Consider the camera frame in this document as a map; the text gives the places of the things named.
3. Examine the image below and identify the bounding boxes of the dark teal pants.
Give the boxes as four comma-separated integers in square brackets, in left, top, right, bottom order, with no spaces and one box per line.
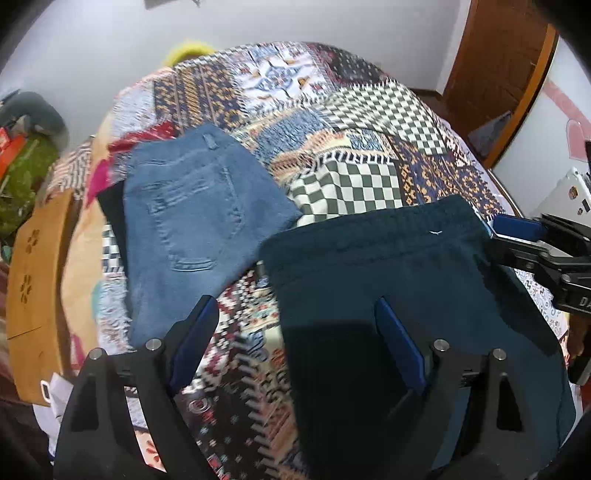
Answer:
[260,195,576,479]

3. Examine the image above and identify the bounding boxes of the white laptop with stickers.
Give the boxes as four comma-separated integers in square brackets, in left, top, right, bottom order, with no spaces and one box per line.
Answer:
[531,168,591,226]

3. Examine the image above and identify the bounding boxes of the folded blue jeans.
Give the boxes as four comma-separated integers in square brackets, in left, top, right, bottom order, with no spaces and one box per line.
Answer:
[122,123,301,347]

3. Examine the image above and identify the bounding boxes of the brown cardboard box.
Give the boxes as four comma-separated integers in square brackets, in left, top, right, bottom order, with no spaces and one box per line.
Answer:
[6,189,79,406]

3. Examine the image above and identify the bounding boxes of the brown wooden door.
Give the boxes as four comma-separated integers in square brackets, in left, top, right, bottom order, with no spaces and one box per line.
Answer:
[443,0,558,169]

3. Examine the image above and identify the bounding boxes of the green patterned bag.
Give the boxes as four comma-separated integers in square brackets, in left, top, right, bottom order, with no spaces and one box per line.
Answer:
[1,133,58,238]

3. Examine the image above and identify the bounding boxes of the orange red box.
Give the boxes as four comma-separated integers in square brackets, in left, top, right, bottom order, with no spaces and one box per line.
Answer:
[0,127,26,177]

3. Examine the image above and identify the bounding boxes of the grey plush toy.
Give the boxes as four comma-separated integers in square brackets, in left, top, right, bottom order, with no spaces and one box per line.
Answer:
[1,90,69,139]

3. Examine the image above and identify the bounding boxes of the yellow fuzzy object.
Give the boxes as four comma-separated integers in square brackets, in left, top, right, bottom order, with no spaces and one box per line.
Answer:
[163,40,215,67]

